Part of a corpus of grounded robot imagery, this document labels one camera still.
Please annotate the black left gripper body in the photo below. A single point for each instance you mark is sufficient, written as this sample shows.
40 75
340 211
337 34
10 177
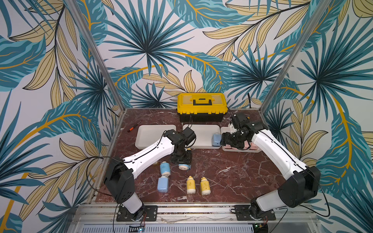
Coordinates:
183 157

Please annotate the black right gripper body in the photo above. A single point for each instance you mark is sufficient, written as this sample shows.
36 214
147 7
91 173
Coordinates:
228 140

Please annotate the blue pencil sharpener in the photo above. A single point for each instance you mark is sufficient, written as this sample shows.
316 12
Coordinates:
216 140
184 167
165 169
163 184

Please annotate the blue pencil sharpener bottom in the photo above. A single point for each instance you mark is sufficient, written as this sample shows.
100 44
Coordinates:
163 184

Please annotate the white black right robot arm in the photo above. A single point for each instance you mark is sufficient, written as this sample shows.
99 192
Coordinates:
301 181

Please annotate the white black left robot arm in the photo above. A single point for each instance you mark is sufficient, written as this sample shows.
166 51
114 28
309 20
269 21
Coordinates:
120 175

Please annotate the white right storage tray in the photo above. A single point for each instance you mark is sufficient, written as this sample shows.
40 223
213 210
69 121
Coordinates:
253 149

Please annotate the white storage tray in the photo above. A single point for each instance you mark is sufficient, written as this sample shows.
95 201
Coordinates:
204 136
253 149
149 134

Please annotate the yellow pencil sharpener lower left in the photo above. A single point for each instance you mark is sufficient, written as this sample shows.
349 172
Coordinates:
191 186

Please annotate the white middle storage tray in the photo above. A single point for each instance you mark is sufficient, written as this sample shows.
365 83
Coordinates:
204 136

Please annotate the white left storage tray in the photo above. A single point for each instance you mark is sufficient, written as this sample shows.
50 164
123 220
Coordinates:
149 134

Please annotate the yellow pencil sharpener lower right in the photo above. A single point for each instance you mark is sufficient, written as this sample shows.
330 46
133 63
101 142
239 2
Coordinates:
205 186

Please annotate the yellow black toolbox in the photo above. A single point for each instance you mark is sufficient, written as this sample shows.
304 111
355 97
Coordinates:
201 107

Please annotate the red black screwdriver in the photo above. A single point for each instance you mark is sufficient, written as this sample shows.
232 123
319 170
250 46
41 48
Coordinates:
134 126

